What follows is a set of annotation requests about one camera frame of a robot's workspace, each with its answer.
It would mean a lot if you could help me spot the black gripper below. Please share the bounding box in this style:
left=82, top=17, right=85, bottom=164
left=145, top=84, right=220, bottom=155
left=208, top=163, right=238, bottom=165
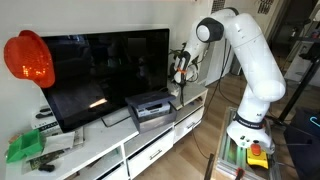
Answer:
left=173, top=77, right=188, bottom=91

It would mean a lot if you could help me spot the grey device inside box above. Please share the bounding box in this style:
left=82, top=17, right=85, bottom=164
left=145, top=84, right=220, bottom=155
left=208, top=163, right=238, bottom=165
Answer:
left=134, top=102, right=172, bottom=119

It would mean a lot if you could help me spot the green plant in black pot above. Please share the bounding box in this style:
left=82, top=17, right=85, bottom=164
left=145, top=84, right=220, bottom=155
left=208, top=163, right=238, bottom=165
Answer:
left=168, top=42, right=201, bottom=85

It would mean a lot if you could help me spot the white door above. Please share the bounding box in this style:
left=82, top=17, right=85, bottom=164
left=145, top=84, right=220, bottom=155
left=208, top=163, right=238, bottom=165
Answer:
left=204, top=43, right=234, bottom=86

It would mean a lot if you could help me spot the grey printer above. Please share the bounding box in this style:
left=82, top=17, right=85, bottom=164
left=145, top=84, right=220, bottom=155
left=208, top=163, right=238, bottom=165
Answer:
left=124, top=89, right=178, bottom=134

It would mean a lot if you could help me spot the grey trash can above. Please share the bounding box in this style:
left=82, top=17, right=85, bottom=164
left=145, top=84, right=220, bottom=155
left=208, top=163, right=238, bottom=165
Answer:
left=229, top=56, right=243, bottom=77

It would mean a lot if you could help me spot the black flat screen television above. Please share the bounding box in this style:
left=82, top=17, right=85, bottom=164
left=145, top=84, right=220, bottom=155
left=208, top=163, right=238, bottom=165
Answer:
left=39, top=28, right=170, bottom=134

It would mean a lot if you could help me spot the white tv cabinet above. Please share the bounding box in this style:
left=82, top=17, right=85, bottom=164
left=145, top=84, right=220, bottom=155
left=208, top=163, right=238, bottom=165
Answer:
left=4, top=79, right=209, bottom=180

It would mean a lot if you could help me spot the yellow emergency stop box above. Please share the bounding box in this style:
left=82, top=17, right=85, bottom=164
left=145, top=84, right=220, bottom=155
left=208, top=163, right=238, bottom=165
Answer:
left=246, top=141, right=270, bottom=170

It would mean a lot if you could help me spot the printed magazine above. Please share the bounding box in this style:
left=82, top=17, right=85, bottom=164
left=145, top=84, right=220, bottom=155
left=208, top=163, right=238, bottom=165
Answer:
left=21, top=126, right=85, bottom=175

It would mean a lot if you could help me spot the black tripod stand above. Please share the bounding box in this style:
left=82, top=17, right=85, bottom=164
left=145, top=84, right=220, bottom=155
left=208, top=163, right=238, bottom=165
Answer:
left=277, top=19, right=320, bottom=123

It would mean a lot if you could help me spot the white paper bag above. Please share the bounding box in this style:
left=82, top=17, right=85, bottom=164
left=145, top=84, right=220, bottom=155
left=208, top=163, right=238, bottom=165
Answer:
left=43, top=130, right=77, bottom=155

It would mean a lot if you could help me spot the dark blue chair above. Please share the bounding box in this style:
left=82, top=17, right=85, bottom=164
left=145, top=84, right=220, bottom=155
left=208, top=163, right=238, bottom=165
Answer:
left=283, top=108, right=320, bottom=180

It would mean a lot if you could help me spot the white device box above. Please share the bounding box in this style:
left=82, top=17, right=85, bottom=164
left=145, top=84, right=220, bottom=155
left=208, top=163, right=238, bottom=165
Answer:
left=30, top=96, right=63, bottom=136

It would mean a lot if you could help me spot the small black object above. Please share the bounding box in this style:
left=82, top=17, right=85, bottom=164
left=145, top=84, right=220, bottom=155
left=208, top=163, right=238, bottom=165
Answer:
left=37, top=163, right=56, bottom=173

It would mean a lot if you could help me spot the green plastic bin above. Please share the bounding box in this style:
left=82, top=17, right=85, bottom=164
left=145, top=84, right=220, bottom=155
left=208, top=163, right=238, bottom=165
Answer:
left=5, top=129, right=45, bottom=164

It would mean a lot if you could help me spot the long black robot cable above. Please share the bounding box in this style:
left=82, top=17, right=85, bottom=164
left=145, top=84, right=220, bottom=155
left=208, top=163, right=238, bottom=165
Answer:
left=192, top=38, right=234, bottom=159

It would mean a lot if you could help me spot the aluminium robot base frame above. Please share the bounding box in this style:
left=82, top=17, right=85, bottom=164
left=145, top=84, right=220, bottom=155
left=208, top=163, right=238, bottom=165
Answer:
left=213, top=106, right=282, bottom=180

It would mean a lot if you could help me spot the red handled tool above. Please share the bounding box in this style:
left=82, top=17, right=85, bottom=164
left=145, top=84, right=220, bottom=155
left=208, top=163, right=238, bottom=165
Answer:
left=234, top=167, right=246, bottom=180

